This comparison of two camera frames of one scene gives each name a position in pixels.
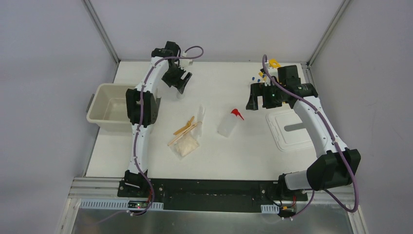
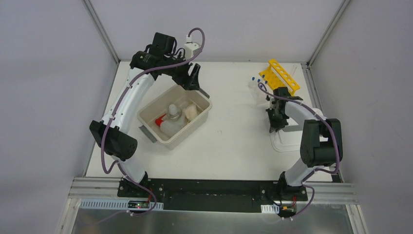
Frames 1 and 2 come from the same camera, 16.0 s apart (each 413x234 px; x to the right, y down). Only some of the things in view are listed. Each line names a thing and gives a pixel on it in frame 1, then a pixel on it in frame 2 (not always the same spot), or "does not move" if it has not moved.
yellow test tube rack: [272, 66] does not move
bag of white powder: [185, 146] -> [191, 111]
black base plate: [239, 195] does not move
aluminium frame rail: [96, 188] does not move
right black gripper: [260, 95] -> [277, 111]
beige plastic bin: [107, 108] -> [175, 114]
